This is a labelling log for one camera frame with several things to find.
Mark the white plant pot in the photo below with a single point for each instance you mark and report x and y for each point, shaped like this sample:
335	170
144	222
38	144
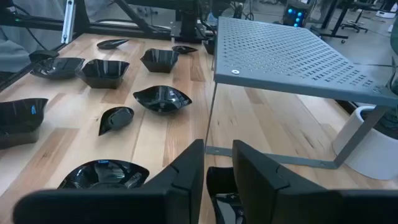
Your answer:
367	161

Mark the black eye-shaped mini plate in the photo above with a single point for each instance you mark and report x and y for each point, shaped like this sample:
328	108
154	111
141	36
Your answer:
220	186
102	174
161	99

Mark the grey perforated metal riser shelf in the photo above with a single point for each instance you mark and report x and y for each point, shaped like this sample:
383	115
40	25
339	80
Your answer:
280	56

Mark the black teardrop mini plate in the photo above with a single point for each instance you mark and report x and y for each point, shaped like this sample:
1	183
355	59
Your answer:
116	119
110	44
183	49

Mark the computer case with blue lights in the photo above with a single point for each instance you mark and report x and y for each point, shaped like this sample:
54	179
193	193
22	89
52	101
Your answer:
294	15

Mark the silver aluminium profile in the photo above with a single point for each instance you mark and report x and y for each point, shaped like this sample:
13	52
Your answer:
68	21

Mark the black office stool base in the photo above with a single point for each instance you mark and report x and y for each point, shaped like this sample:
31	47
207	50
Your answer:
354	25

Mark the black wavy square mini plate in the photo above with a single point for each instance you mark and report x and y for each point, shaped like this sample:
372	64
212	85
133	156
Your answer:
18	118

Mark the black table stand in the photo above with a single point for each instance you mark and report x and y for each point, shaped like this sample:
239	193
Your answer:
334	21

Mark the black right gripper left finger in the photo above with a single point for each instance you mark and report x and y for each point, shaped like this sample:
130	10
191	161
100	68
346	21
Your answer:
186	186

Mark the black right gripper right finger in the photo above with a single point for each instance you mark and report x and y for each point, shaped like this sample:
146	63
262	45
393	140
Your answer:
255	186

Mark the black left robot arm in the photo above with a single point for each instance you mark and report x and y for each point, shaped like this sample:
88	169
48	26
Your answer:
188	26

